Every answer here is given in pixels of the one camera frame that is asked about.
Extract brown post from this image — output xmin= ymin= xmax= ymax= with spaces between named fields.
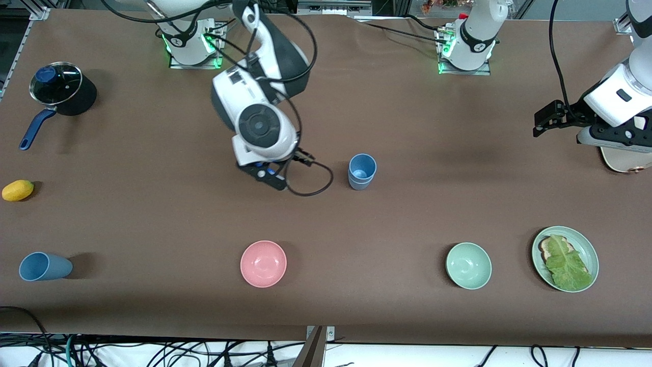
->
xmin=293 ymin=326 xmax=327 ymax=367

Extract green lettuce leaf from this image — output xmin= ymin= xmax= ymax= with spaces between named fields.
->
xmin=545 ymin=234 xmax=594 ymax=291

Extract black pot with blue handle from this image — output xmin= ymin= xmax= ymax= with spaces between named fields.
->
xmin=19 ymin=62 xmax=98 ymax=151

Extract blue plastic cup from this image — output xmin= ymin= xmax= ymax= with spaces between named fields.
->
xmin=348 ymin=173 xmax=376 ymax=191
xmin=349 ymin=153 xmax=377 ymax=183
xmin=19 ymin=252 xmax=73 ymax=282

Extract metal frame bar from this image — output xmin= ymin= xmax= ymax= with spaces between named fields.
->
xmin=297 ymin=0 xmax=373 ymax=16

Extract toast slice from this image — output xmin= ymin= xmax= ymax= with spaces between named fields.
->
xmin=538 ymin=235 xmax=561 ymax=265

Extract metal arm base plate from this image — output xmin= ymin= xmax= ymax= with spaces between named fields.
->
xmin=168 ymin=19 xmax=225 ymax=70
xmin=437 ymin=23 xmax=492 ymax=76

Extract yellow lemon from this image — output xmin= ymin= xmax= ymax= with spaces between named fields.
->
xmin=2 ymin=179 xmax=35 ymax=202

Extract cream toaster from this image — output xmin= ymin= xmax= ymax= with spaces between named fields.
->
xmin=600 ymin=115 xmax=652 ymax=174

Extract green plate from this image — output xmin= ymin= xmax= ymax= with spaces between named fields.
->
xmin=532 ymin=226 xmax=600 ymax=293

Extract aluminium frame rail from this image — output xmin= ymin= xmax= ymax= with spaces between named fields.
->
xmin=0 ymin=8 xmax=49 ymax=100
xmin=614 ymin=0 xmax=637 ymax=35

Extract green bowl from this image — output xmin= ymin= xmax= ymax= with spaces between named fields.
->
xmin=446 ymin=242 xmax=493 ymax=290

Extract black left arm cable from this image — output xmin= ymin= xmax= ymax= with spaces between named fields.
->
xmin=548 ymin=0 xmax=586 ymax=123

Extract brown table cover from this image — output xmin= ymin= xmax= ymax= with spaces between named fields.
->
xmin=0 ymin=9 xmax=652 ymax=348

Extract glass lid with blue knob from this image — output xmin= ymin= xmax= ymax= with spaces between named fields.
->
xmin=29 ymin=62 xmax=83 ymax=106

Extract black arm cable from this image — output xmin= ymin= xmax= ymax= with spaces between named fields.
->
xmin=548 ymin=0 xmax=586 ymax=123
xmin=99 ymin=0 xmax=335 ymax=197

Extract small metal bracket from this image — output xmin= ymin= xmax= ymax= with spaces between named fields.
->
xmin=306 ymin=325 xmax=336 ymax=342

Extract black base cable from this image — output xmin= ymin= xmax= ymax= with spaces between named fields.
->
xmin=351 ymin=14 xmax=449 ymax=44

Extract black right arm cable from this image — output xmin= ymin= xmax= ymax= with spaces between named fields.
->
xmin=99 ymin=0 xmax=335 ymax=197

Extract pink bowl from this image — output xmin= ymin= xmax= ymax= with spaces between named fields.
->
xmin=240 ymin=240 xmax=287 ymax=289

